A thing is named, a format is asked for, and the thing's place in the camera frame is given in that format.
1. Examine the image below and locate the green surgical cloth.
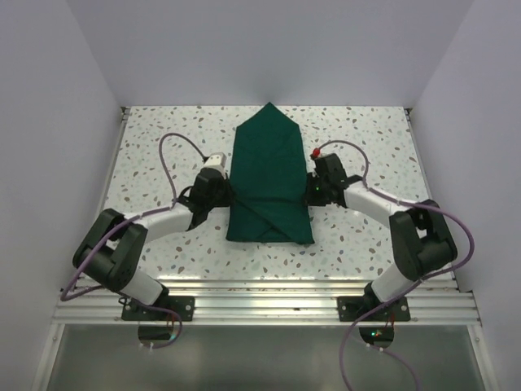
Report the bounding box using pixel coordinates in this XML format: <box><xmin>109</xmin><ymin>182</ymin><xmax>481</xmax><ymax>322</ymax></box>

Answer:
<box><xmin>226</xmin><ymin>103</ymin><xmax>314</xmax><ymax>244</ymax></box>

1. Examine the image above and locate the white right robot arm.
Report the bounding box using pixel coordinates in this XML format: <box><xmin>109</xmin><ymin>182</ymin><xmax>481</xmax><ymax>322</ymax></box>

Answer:
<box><xmin>306</xmin><ymin>148</ymin><xmax>458</xmax><ymax>320</ymax></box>

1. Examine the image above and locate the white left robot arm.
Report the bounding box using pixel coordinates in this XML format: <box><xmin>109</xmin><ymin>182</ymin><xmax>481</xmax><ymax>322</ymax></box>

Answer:
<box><xmin>72</xmin><ymin>165</ymin><xmax>231</xmax><ymax>320</ymax></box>

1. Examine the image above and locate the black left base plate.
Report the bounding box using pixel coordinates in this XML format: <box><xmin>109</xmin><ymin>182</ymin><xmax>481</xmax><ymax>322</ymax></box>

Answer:
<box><xmin>118</xmin><ymin>296</ymin><xmax>195</xmax><ymax>322</ymax></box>

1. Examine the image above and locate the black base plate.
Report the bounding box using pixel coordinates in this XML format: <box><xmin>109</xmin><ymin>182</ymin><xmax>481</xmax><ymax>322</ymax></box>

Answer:
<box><xmin>118</xmin><ymin>296</ymin><xmax>195</xmax><ymax>322</ymax></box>
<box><xmin>336</xmin><ymin>296</ymin><xmax>411</xmax><ymax>323</ymax></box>

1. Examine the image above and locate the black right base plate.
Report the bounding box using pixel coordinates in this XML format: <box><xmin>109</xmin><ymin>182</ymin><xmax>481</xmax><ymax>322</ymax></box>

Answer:
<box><xmin>336</xmin><ymin>296</ymin><xmax>411</xmax><ymax>323</ymax></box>

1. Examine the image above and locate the aluminium rail frame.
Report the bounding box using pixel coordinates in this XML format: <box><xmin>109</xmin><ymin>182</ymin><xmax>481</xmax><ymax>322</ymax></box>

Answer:
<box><xmin>52</xmin><ymin>106</ymin><xmax>484</xmax><ymax>390</ymax></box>

